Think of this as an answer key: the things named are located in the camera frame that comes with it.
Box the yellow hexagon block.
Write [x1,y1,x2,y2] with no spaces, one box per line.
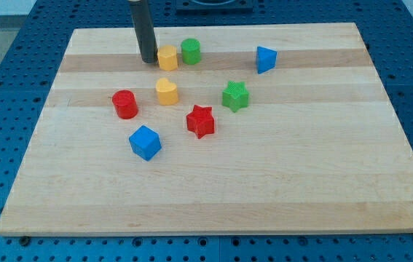
[157,45,178,71]

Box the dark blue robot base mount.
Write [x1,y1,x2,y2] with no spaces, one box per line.
[175,0,254,14]

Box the red star block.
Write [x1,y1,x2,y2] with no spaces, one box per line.
[186,105,215,139]

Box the yellow heart block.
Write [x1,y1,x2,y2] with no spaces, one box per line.
[155,78,179,106]

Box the green cylinder block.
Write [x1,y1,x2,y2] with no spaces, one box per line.
[181,38,201,65]

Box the green star block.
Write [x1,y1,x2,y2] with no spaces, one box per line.
[221,81,249,113]

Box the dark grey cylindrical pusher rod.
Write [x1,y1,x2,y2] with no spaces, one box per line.
[128,0,157,64]

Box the red cylinder block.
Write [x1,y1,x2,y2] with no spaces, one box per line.
[111,90,138,119]

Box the blue triangle block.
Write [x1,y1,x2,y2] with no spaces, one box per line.
[256,46,278,74]

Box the blue cube block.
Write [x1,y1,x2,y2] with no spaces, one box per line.
[128,125,162,161]

